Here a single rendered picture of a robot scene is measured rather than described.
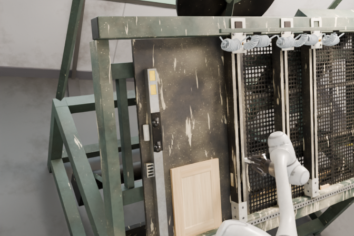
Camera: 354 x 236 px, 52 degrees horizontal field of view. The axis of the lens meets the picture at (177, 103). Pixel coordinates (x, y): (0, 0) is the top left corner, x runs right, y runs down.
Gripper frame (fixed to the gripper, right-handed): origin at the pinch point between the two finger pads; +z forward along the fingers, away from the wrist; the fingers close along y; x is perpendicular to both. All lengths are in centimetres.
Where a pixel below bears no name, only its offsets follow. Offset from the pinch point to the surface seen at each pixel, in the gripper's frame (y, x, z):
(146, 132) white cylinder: 25, 61, 5
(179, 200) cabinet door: -15.0, 43.7, 6.4
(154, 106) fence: 38, 56, 4
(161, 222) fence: -23, 57, 4
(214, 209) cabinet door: -26.6, 21.1, 6.5
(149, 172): 4, 60, 6
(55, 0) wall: 122, 56, 192
